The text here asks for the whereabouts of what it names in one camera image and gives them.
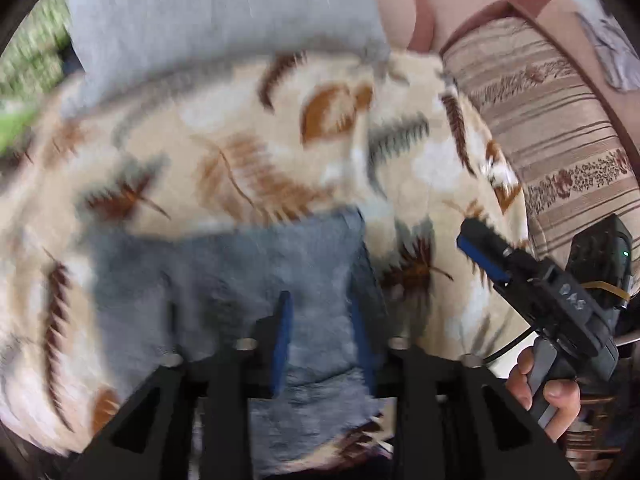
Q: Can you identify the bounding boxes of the grey denim pants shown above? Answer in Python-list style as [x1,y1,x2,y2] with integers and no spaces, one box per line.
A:
[86,208,385,478]

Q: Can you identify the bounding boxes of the brown striped cushion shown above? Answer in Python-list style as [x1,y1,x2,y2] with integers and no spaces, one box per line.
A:
[442,18,639,262]

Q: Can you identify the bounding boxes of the beige leaf pattern blanket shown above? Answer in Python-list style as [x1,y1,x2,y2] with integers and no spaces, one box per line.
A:
[1,52,529,454]

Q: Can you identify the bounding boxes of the grey cloth on sofa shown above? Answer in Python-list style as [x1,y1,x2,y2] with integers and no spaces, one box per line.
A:
[576,11,640,93]

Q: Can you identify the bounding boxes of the pink brown sofa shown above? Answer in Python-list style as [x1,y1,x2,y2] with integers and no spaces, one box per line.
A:
[366,0,640,126]

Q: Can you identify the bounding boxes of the green patterned quilt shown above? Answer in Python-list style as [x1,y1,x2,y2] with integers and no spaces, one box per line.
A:
[1,0,70,150]

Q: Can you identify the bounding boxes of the grey quilted pillow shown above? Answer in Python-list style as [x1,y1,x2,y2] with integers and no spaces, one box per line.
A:
[64,0,390,116]

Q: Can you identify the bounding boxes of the black camera box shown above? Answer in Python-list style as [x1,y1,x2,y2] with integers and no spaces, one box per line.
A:
[565,214,632,310]

